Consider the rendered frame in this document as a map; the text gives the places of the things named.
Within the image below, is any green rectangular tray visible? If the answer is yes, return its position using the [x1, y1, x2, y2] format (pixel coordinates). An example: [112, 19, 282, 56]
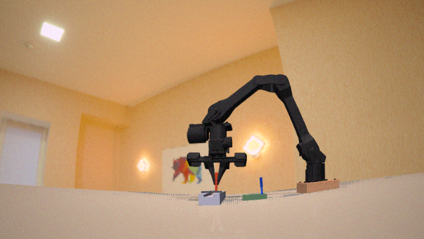
[242, 193, 267, 201]

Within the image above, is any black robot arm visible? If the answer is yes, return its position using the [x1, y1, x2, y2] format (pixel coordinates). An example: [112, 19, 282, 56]
[186, 74, 328, 183]

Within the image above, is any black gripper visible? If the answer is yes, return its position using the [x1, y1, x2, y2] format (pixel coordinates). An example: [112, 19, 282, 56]
[186, 150, 247, 185]

